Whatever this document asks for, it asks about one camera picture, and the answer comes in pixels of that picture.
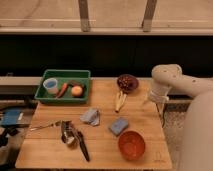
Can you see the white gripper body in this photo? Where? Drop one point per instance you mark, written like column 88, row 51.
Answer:
column 158, row 95

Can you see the dark red grape bunch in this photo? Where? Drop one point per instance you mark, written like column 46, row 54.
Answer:
column 125, row 82

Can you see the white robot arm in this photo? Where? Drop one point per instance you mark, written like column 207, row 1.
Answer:
column 196, row 152

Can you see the purple bowl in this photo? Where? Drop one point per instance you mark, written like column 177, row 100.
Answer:
column 136, row 83

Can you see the red bowl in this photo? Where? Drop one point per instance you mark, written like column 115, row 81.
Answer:
column 131, row 145

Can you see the pale yellow banana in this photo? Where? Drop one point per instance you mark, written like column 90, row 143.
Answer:
column 120, row 99

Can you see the blue sponge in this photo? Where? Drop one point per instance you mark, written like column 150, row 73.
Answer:
column 118, row 126

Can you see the grey crumpled cloth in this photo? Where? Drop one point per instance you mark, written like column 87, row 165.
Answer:
column 91, row 116

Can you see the yellow red apple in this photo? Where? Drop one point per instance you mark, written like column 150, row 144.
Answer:
column 76, row 91

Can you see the dark brown item in tray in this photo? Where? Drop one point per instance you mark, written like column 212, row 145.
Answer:
column 75, row 83

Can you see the orange carrot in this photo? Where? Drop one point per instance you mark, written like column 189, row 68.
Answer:
column 62, row 90

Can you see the shiny metal utensil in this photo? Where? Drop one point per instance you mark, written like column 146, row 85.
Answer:
column 67, row 134

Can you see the green plastic tray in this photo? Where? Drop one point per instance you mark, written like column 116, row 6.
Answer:
column 64, row 76

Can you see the silver spoon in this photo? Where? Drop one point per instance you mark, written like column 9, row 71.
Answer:
column 55, row 124

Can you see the clear blue plastic cup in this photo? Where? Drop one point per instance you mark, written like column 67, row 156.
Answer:
column 51, row 85

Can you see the blue box on left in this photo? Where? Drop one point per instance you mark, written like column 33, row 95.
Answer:
column 11, row 117

